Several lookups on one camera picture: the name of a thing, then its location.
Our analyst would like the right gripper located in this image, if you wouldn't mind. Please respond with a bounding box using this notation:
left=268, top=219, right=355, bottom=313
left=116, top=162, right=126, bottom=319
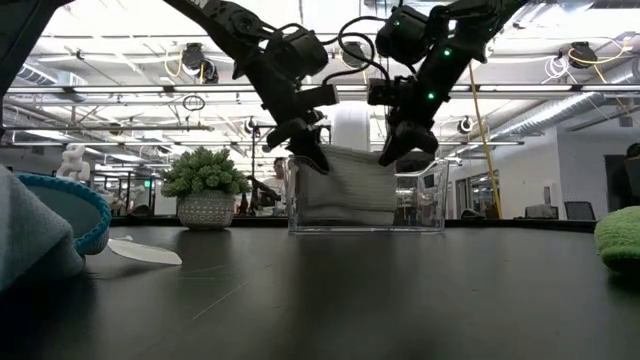
left=378, top=74, right=451, bottom=169

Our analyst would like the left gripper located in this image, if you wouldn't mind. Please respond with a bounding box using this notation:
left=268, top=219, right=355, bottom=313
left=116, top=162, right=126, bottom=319
left=249, top=74, right=332, bottom=175

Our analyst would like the white waffle-weave towel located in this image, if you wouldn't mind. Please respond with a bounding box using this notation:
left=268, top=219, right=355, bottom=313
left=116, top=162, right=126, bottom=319
left=294, top=144, right=400, bottom=227

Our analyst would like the light blue microfiber towel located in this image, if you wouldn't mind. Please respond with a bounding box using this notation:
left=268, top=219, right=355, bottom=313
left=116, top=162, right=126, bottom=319
left=0, top=164, right=112, bottom=296

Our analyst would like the green microfiber towel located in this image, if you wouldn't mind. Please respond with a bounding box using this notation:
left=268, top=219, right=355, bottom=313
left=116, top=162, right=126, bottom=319
left=593, top=205, right=640, bottom=275

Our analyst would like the person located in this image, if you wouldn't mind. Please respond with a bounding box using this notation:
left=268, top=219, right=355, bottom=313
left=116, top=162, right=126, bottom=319
left=612, top=142, right=640, bottom=207
left=260, top=157, right=290, bottom=210

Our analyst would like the white round column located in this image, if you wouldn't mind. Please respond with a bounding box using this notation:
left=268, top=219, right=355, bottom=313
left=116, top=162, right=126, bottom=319
left=332, top=102, right=372, bottom=151

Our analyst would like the clear plastic bin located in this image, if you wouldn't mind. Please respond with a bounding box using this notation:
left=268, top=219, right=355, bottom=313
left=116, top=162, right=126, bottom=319
left=287, top=154, right=450, bottom=235

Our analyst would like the potted green succulent plant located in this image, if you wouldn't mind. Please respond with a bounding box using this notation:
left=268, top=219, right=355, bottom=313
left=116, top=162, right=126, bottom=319
left=159, top=146, right=251, bottom=232

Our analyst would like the dark office chair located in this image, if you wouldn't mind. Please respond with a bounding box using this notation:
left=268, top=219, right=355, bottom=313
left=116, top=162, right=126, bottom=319
left=564, top=201, right=597, bottom=222

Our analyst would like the white robot figure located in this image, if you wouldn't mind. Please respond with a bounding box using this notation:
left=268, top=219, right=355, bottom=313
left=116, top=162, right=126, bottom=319
left=54, top=143, right=92, bottom=182

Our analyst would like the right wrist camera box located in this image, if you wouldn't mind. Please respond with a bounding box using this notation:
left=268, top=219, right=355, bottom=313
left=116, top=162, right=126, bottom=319
left=367, top=77, right=417, bottom=107

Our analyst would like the yellow extension cable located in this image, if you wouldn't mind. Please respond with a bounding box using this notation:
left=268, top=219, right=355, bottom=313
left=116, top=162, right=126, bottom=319
left=467, top=62, right=504, bottom=219

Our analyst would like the black ceiling cord reel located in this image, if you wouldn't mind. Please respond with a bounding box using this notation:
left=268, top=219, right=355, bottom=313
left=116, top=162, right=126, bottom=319
left=181, top=42, right=220, bottom=85
left=341, top=42, right=369, bottom=70
left=568, top=42, right=599, bottom=70

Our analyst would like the silver ventilation duct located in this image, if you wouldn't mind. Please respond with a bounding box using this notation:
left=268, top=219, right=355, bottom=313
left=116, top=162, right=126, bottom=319
left=492, top=69, right=640, bottom=142

